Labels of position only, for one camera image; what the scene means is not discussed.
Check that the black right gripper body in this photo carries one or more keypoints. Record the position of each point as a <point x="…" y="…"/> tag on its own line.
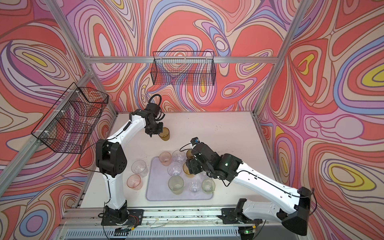
<point x="197" y="167"/>

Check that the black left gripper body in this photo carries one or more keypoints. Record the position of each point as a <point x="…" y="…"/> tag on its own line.
<point x="156" y="128"/>

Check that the olive amber textured cup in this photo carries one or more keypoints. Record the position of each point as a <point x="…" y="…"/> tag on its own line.
<point x="189" y="154"/>

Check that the dark amber textured cup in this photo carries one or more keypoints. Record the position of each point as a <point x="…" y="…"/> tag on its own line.
<point x="165" y="134"/>

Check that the yellow smooth cup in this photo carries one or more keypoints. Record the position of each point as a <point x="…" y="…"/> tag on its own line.
<point x="187" y="172"/>

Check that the clear faceted glass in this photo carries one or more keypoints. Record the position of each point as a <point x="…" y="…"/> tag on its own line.
<point x="203" y="175"/>
<point x="179" y="157"/>

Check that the pale green textured cup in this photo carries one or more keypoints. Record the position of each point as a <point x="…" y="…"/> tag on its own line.
<point x="208" y="186"/>

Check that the small clear glass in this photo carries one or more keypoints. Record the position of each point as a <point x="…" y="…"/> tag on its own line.
<point x="195" y="186"/>

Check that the clear tumbler back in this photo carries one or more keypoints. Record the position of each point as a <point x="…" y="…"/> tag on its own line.
<point x="175" y="169"/>

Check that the pink textured cup back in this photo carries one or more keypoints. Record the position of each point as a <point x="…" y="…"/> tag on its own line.
<point x="165" y="158"/>

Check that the tall pale green cup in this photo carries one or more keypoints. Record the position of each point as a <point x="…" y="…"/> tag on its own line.
<point x="176" y="185"/>

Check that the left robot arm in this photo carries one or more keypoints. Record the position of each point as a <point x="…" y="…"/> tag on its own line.
<point x="111" y="159"/>

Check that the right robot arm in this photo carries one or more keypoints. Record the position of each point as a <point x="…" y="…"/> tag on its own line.
<point x="290" y="206"/>

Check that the lavender plastic tray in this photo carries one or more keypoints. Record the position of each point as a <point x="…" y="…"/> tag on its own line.
<point x="158" y="189"/>

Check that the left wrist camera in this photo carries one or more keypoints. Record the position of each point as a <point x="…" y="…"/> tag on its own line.
<point x="153" y="109"/>

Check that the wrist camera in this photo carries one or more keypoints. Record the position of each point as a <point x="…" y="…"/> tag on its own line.
<point x="195" y="141"/>
<point x="153" y="109"/>

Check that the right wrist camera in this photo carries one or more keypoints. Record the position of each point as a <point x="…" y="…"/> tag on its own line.
<point x="195" y="141"/>

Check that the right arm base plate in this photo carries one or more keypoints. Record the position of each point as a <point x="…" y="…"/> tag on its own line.
<point x="231" y="216"/>

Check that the black wire basket back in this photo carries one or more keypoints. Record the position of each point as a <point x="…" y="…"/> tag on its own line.
<point x="183" y="68"/>

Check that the black wire basket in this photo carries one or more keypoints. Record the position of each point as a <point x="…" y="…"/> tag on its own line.
<point x="73" y="121"/>
<point x="183" y="68"/>

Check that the black wire basket left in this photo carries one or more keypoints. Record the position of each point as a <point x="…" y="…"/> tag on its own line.
<point x="73" y="121"/>

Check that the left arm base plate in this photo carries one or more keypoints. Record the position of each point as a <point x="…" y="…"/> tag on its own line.
<point x="112" y="217"/>

